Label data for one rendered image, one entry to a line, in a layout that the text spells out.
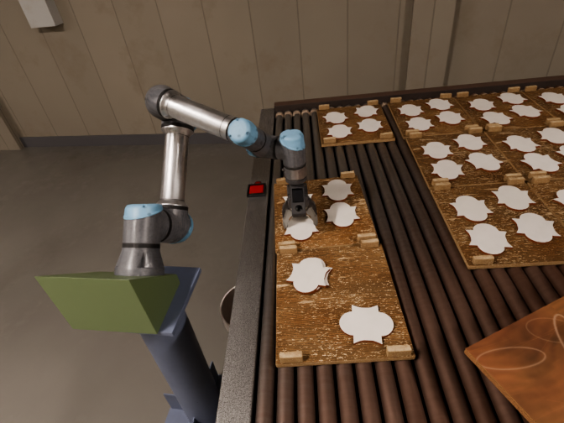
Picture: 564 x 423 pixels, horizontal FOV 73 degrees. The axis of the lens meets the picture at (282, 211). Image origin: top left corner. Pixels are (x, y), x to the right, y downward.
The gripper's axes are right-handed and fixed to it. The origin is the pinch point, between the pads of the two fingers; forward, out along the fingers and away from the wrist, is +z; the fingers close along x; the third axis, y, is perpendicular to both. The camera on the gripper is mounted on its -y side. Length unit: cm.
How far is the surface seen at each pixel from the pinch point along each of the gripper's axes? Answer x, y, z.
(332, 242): -10.2, -9.0, 1.1
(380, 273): -22.9, -24.3, 1.7
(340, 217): -14.5, 2.7, -0.4
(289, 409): 7, -62, 5
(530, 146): -100, 37, -2
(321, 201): -8.7, 14.6, 0.1
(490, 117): -96, 67, -3
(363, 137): -35, 63, -2
